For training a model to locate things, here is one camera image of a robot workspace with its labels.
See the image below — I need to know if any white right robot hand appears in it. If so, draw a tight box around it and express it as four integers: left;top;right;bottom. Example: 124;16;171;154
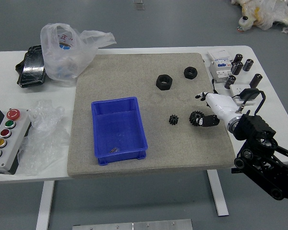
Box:
194;92;242;127

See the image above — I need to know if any big black gear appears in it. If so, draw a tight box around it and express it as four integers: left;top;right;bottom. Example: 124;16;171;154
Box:
189;110;205;127

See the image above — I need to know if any blue plastic box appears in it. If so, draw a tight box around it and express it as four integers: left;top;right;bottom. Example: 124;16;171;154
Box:
90;96;149;166

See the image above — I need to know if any small black hex nut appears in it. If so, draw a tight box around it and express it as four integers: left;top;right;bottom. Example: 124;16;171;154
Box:
183;67;198;80

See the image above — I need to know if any big black hex nut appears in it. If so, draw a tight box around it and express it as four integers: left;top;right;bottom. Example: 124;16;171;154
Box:
156;74;174;91

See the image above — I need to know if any grey push-button control box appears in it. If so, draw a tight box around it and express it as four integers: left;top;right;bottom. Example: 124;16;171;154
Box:
0;103;32;175

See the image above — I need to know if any black power adapter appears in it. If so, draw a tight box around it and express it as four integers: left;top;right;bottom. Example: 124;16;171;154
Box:
240;88;260;102

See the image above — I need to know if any white circuit breaker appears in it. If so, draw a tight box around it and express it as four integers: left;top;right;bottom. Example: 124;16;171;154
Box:
207;49;234;83

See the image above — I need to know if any small black gear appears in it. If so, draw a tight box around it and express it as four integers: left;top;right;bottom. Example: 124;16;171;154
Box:
168;114;180;126

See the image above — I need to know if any white table leg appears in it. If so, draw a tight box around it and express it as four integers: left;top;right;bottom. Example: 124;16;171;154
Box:
206;169;230;217
36;180;55;230

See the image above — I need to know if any grey-brown mat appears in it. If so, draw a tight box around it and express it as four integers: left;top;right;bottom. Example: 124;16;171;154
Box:
67;52;235;178

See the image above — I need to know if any plush toy in plastic wrap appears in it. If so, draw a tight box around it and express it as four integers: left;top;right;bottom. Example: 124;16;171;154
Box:
231;0;288;38

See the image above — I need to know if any metal floor outlet cover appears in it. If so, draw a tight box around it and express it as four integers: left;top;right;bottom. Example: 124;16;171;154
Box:
132;0;146;11

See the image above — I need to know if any white plastic bag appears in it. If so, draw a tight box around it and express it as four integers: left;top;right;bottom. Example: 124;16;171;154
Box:
40;23;117;88

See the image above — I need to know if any clear bubble wrap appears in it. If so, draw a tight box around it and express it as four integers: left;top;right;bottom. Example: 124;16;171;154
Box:
17;99;72;177

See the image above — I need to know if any black plastic tray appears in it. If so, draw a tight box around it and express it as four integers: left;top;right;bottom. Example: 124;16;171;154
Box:
15;45;47;89

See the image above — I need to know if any black adapter cord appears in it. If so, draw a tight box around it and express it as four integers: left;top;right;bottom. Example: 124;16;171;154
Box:
211;79;242;99

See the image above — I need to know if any white wall socket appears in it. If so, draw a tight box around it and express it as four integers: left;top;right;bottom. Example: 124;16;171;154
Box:
230;84;256;106

